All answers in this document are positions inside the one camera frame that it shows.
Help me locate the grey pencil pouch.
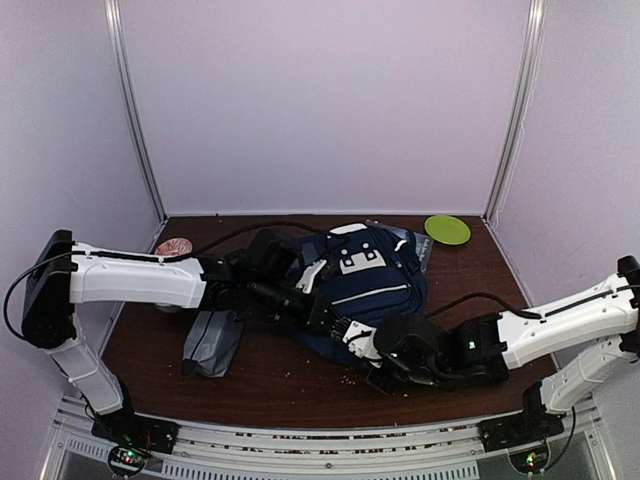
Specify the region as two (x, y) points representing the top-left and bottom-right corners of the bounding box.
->
(181, 310), (244, 378)

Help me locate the navy blue backpack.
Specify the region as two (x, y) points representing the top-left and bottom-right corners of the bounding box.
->
(279, 222), (429, 366)

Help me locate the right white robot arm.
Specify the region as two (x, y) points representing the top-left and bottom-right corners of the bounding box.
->
(363, 256), (639, 442)

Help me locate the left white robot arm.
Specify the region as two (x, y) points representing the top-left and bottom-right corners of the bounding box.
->
(6, 224), (336, 444)

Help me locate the red patterned bowl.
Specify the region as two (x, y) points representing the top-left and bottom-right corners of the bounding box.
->
(154, 237), (193, 257)

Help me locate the white ceramic bowl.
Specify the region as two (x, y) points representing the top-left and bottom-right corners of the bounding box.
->
(156, 304), (183, 314)

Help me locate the blue hardcover book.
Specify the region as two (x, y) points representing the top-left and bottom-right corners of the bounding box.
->
(407, 230), (434, 273)

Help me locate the green plate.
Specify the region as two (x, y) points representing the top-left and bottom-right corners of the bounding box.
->
(424, 215), (471, 246)

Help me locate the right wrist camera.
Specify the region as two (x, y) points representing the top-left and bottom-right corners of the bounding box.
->
(342, 321), (382, 362)

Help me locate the front aluminium rail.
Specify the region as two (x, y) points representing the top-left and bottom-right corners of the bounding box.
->
(36, 395), (622, 479)

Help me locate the left metal frame post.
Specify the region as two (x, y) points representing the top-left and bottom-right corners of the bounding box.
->
(104, 0), (168, 222)

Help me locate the metal frame post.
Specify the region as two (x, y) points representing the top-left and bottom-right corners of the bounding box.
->
(104, 0), (168, 222)
(484, 0), (547, 225)

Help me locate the right metal frame post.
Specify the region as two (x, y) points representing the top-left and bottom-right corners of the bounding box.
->
(484, 0), (547, 225)

